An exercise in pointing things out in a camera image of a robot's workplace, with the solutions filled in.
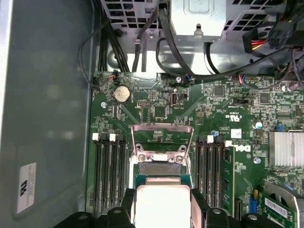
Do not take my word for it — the silver coin cell battery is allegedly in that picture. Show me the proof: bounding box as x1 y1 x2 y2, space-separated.
114 85 132 104

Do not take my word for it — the silver CPU chip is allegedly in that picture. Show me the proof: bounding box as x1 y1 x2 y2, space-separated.
133 174 193 228

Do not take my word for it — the silver chipset heatsink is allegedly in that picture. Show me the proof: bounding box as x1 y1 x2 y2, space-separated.
268 131 304 168

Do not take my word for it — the black wire bundle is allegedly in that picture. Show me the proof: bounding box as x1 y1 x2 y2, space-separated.
98 14 131 72

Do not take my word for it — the white certification sticker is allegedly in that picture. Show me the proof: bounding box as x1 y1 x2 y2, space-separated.
16 162 38 214

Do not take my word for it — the black graphics card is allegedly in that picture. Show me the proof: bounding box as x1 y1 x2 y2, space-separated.
257 181 304 228

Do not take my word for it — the black flat data wire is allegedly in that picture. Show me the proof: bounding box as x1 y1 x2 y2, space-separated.
158 3 195 78

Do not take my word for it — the black PC case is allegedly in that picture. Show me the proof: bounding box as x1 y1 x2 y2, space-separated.
0 0 304 228

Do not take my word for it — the metal socket cover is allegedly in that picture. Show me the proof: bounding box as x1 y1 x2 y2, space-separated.
130 124 195 164

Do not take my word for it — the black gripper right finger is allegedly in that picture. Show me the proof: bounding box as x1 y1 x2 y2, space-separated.
190 189 271 228

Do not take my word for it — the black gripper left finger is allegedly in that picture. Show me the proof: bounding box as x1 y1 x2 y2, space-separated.
52 187 136 228

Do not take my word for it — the metal disk bay cage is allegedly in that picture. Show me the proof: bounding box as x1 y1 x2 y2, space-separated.
99 0 304 74

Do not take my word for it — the green motherboard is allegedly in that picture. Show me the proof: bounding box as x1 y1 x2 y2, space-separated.
90 70 304 228

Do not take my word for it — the orange wire bundle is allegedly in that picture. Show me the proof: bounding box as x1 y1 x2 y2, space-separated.
251 39 270 52

